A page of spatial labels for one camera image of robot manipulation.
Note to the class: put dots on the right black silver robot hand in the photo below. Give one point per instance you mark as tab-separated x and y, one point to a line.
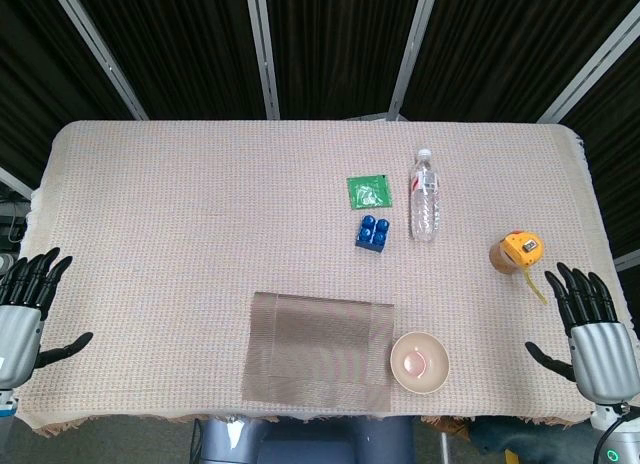
605	359

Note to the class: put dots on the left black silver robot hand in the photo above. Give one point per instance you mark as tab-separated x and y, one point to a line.
20	344

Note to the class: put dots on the light brown bowl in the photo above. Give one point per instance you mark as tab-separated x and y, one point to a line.
419	363

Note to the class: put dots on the brown woven placemat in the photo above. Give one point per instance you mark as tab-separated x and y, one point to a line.
320	354

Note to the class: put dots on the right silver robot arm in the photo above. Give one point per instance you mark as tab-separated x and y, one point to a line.
620	444

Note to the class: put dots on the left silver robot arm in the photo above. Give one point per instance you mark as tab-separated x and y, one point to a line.
6	401

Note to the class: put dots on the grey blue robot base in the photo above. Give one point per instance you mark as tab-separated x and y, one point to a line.
300	444

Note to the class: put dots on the yellow tape measure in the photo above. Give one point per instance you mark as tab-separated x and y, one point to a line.
522	249

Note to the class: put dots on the metal table leg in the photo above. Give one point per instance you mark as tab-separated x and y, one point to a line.
446	446

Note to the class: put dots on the beige woven tablecloth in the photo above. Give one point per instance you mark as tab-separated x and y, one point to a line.
175	209

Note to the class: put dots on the clear plastic water bottle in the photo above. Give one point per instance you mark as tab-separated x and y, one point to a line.
425	209

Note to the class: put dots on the blue toy building brick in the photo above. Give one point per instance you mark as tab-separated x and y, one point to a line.
372	236

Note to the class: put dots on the green foil sachet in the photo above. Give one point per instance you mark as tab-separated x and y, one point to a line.
370	191

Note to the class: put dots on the black pleated curtain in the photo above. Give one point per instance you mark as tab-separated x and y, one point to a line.
190	44

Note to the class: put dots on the silver aluminium frame post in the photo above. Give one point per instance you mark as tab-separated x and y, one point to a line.
413	54
263	54
15	182
629	262
595	66
101	54

